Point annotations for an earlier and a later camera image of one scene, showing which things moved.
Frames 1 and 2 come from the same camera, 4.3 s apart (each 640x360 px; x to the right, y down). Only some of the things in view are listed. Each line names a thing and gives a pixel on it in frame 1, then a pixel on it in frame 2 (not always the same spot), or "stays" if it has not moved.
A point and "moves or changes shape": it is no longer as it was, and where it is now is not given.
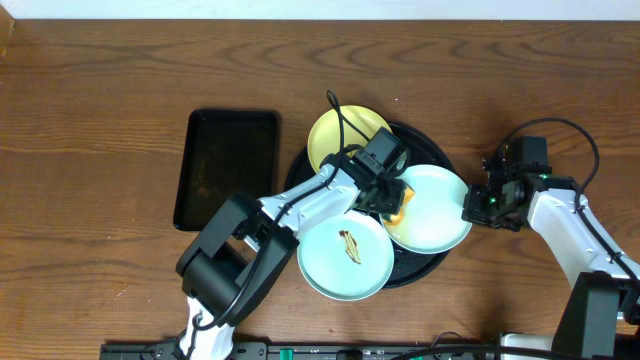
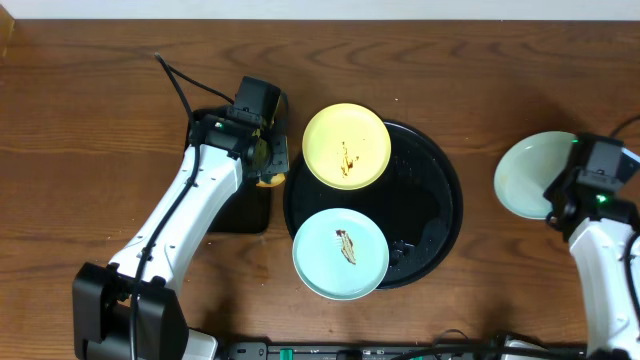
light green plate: x=432 y=221 moves or changes shape
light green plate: x=346 y=257 stays
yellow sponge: x=396 y=219 → x=275 y=180
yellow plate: x=324 y=137 stays
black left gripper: x=388 y=198 → x=275 y=163
